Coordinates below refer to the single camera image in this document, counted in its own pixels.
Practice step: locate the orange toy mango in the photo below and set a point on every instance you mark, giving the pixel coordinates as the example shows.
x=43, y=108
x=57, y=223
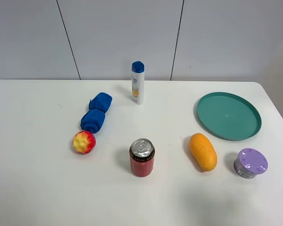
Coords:
x=203, y=151

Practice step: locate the purple lidded small container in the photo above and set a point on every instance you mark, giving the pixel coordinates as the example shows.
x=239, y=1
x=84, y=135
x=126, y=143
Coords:
x=250, y=163

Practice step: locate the red soda can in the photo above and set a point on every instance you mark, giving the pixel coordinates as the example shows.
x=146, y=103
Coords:
x=142, y=153

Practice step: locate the teal round plate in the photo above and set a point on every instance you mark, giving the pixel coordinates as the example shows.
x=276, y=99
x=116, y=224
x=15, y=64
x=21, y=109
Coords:
x=228, y=116

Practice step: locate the blue cloth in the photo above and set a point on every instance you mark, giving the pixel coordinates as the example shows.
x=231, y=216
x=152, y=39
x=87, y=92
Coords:
x=93, y=120

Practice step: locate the white shampoo bottle blue cap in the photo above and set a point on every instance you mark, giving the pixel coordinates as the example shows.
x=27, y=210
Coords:
x=138, y=79

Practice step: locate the red yellow toy apple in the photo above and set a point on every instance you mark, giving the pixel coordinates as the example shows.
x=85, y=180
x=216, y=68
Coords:
x=84, y=142

